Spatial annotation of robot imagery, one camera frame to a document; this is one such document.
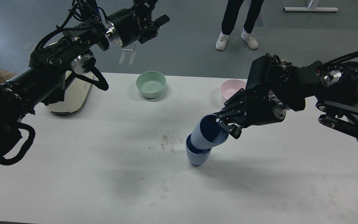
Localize white shoe right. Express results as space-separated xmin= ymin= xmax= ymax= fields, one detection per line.
xmin=241 ymin=30 xmax=259 ymax=49

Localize blue cup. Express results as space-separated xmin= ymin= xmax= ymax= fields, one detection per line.
xmin=190 ymin=114 xmax=229 ymax=149
xmin=186 ymin=140 xmax=212 ymax=167

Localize cream toaster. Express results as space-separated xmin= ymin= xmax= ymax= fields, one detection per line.
xmin=45 ymin=78 xmax=91 ymax=116

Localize pink bowl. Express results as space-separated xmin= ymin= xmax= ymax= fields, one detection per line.
xmin=220 ymin=79 xmax=247 ymax=103

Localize person legs dark trousers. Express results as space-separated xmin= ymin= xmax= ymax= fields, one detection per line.
xmin=221 ymin=0 xmax=264 ymax=35

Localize green bowl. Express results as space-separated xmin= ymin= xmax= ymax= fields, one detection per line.
xmin=135 ymin=71 xmax=166 ymax=99

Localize white shoe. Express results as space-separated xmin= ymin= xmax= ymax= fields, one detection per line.
xmin=241 ymin=30 xmax=259 ymax=49
xmin=215 ymin=32 xmax=229 ymax=51

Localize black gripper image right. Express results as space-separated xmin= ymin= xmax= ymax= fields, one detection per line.
xmin=213 ymin=53 xmax=291 ymax=139

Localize white desk foot bar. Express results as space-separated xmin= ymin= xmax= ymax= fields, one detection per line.
xmin=283 ymin=7 xmax=339 ymax=13

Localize white shoe left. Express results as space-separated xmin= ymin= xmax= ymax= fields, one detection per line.
xmin=215 ymin=32 xmax=229 ymax=51

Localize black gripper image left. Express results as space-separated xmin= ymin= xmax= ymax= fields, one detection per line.
xmin=106 ymin=6 xmax=170 ymax=47

